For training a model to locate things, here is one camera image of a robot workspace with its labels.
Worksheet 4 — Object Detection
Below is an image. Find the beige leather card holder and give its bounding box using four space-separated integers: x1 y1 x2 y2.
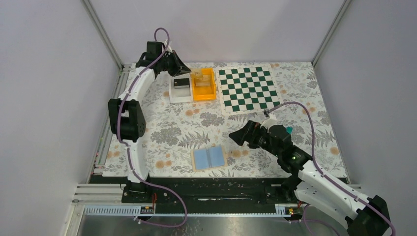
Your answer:
190 146 228 172

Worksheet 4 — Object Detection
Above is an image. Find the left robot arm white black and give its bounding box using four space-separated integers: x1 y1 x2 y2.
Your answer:
108 41 191 185

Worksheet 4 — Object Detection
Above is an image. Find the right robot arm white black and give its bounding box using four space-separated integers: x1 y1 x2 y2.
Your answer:
229 120 389 236

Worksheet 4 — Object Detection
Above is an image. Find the teal card on table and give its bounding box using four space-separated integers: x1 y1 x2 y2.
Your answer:
286 126 293 134

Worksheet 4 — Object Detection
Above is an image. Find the black box in white bin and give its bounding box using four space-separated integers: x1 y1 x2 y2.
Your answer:
173 78 190 89

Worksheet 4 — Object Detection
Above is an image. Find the white plastic bin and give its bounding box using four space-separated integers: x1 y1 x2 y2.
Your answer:
169 74 193 104

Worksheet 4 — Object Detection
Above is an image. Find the wooden block in orange bin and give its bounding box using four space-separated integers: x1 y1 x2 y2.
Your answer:
194 74 211 87

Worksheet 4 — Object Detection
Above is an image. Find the orange plastic bin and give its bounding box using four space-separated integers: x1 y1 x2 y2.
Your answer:
191 68 216 101

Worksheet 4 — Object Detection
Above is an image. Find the green white chessboard mat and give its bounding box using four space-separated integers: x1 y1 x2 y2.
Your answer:
214 64 283 116

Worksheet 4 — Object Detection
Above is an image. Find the floral table cloth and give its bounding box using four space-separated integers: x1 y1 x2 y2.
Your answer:
142 62 347 178

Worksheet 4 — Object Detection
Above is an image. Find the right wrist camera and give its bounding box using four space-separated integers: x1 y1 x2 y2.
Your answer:
261 114 278 130

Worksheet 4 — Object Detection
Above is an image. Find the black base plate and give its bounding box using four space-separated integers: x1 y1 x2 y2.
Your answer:
121 177 298 214

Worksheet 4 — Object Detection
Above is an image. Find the slotted cable duct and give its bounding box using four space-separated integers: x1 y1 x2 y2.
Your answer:
85 204 294 218

